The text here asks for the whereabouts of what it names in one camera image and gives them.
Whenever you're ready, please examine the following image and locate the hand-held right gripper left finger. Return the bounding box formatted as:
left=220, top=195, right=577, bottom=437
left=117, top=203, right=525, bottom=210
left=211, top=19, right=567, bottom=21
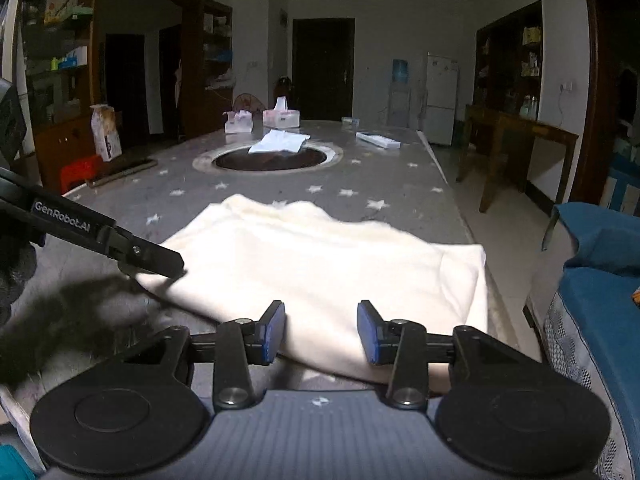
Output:
left=119, top=299, right=287, bottom=411

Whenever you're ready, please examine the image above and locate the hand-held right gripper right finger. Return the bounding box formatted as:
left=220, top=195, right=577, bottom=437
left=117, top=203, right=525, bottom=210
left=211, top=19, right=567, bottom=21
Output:
left=356, top=299, right=523, bottom=409

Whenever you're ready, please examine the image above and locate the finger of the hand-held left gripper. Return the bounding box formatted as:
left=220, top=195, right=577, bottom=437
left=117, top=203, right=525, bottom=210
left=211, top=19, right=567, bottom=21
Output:
left=107, top=226, right=187, bottom=282

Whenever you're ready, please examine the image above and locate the cream garment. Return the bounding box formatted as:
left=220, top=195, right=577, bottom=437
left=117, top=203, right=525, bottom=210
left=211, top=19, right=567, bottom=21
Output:
left=134, top=193, right=489, bottom=395

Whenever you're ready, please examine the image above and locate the person's left hand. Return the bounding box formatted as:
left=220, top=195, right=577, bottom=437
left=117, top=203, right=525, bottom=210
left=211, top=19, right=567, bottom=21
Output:
left=0, top=239, right=40, bottom=328

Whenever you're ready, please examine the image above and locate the red plastic stool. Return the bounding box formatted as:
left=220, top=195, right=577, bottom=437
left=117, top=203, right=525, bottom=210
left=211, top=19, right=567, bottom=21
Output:
left=59, top=153, right=104, bottom=197

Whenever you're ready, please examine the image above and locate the printed paper bag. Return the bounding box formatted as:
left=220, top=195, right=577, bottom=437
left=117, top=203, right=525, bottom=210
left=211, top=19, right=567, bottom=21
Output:
left=89, top=103, right=124, bottom=163

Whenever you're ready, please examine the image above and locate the dark wooden shelf cabinet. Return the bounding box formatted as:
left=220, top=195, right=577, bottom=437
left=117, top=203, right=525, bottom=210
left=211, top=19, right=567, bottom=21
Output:
left=19, top=0, right=234, bottom=196

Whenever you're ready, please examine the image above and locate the round dark table hotplate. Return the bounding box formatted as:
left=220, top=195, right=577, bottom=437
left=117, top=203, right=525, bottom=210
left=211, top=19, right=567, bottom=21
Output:
left=212, top=143, right=334, bottom=172

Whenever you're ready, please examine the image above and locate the pink white tissue pack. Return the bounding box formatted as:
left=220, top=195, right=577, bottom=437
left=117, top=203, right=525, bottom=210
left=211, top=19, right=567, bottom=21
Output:
left=223, top=109, right=254, bottom=135

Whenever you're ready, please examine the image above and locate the white folded paper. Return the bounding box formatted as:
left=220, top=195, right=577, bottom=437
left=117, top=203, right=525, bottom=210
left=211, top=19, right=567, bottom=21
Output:
left=248, top=128, right=311, bottom=155

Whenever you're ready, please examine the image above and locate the electric fan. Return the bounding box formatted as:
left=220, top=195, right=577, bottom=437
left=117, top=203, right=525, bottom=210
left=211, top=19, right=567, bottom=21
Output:
left=233, top=92, right=267, bottom=113

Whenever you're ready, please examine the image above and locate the white tissue box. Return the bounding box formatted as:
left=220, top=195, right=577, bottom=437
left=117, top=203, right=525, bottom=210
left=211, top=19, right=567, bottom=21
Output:
left=262, top=96, right=301, bottom=128

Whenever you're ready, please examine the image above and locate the white flat box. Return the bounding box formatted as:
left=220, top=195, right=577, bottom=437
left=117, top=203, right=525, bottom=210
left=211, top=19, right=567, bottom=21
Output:
left=355, top=131, right=402, bottom=150

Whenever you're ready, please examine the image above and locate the blue sofa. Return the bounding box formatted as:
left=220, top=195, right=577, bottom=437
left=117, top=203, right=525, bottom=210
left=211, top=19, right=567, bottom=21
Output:
left=541, top=266, right=640, bottom=480

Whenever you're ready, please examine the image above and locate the water dispenser with blue bottle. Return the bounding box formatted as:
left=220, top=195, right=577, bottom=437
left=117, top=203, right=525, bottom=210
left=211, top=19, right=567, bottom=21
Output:
left=387, top=58, right=414, bottom=129

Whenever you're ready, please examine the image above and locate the white refrigerator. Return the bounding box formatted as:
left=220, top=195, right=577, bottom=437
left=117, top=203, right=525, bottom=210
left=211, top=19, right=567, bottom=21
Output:
left=423, top=52, right=460, bottom=147

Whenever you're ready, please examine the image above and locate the dark wooden door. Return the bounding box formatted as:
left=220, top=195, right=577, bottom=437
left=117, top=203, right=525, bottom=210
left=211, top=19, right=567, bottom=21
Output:
left=291, top=17, right=356, bottom=122

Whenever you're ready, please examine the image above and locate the brown wooden desk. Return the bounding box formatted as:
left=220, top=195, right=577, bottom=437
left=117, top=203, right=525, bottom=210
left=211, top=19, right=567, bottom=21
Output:
left=455, top=104, right=580, bottom=214

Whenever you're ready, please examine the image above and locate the blue cushion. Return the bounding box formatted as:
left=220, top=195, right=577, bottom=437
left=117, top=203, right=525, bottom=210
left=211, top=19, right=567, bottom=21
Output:
left=551, top=202, right=640, bottom=272

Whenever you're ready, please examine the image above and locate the dark wooden wall shelf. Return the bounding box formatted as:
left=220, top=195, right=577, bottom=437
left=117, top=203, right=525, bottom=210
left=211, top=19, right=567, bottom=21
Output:
left=474, top=0, right=544, bottom=122

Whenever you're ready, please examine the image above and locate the dark wooden door frame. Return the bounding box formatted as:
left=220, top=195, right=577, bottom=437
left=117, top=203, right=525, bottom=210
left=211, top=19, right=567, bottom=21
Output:
left=569, top=0, right=640, bottom=207

